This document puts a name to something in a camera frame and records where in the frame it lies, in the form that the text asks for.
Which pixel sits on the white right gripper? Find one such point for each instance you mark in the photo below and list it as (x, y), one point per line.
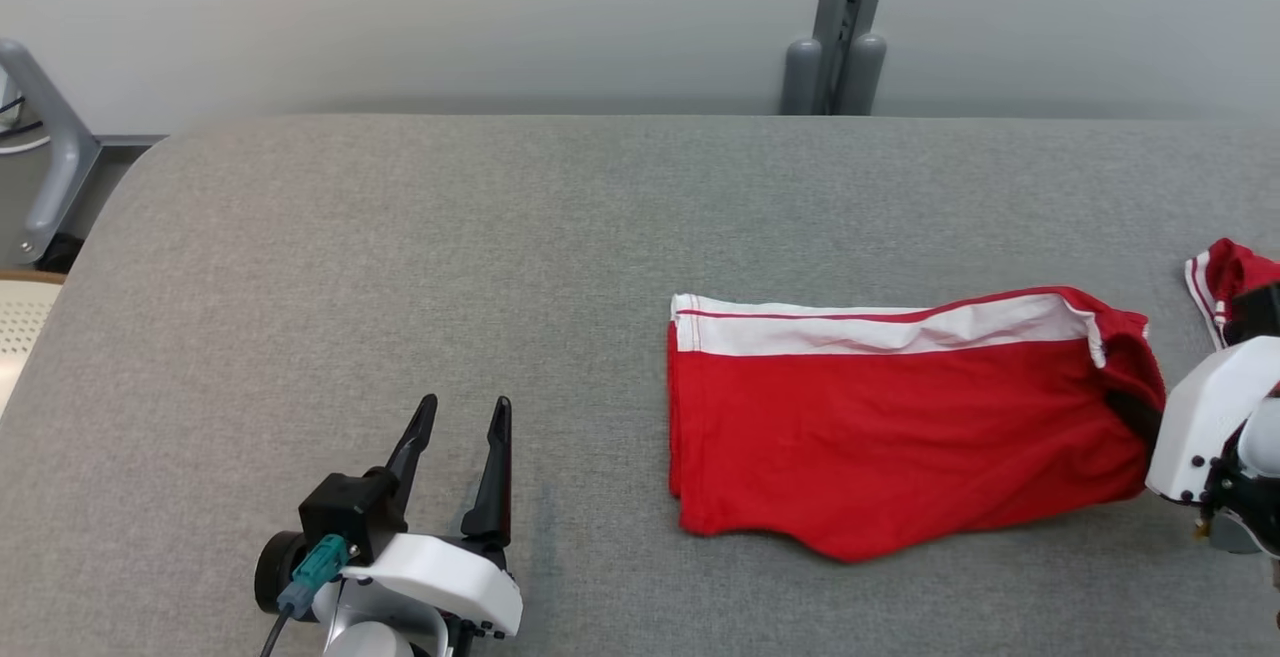
(1205, 417)

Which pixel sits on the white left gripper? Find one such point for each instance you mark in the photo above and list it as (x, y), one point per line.
(450, 577)

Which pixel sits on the red t-shirt with white sleeves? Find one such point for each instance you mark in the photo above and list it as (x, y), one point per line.
(1225, 277)

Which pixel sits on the red shorts with white stripe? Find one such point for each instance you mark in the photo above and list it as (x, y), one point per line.
(900, 427)

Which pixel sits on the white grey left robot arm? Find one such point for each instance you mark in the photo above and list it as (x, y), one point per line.
(370, 627)

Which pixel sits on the beige perforated seat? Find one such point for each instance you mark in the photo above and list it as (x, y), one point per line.
(22, 332)

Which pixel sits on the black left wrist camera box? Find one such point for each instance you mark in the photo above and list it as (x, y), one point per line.
(345, 512)

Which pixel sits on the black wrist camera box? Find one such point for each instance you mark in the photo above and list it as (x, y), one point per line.
(1262, 312)
(345, 512)

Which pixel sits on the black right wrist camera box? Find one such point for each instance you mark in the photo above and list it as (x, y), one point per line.
(1262, 312)

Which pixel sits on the grey wall partition post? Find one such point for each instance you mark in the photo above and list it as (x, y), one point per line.
(840, 27)

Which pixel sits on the grey metal tube frame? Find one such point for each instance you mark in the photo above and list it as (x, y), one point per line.
(55, 147)

